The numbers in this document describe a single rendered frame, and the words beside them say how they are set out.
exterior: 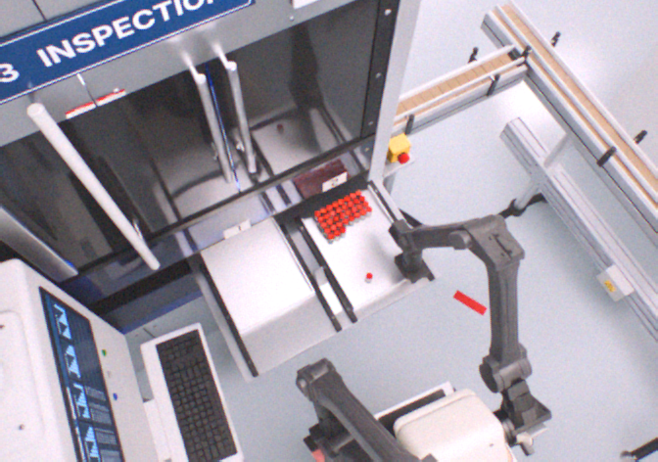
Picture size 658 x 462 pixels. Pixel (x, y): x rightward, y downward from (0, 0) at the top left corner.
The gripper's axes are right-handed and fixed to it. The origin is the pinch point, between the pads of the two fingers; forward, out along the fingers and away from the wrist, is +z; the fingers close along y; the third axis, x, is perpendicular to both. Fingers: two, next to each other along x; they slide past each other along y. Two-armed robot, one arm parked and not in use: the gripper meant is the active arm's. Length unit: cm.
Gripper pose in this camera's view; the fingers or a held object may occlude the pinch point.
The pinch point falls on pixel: (410, 278)
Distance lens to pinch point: 190.7
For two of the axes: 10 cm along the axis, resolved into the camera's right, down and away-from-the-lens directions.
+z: 0.8, 5.3, 8.4
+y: -4.8, -7.2, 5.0
